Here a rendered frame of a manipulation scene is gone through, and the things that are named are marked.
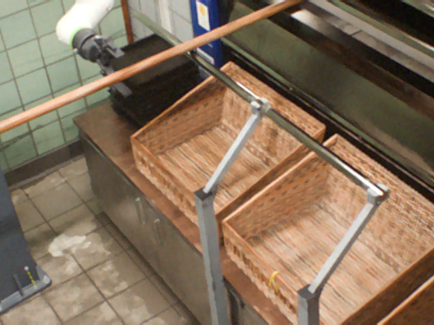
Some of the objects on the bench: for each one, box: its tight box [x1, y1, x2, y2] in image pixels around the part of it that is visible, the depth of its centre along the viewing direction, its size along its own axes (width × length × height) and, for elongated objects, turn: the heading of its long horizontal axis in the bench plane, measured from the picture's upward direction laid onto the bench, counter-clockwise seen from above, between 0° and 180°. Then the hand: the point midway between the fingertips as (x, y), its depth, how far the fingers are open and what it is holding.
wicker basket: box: [222, 134, 434, 325], centre depth 239 cm, size 49×56×28 cm
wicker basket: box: [130, 62, 326, 246], centre depth 279 cm, size 49×56×28 cm
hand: (123, 74), depth 235 cm, fingers open, 13 cm apart
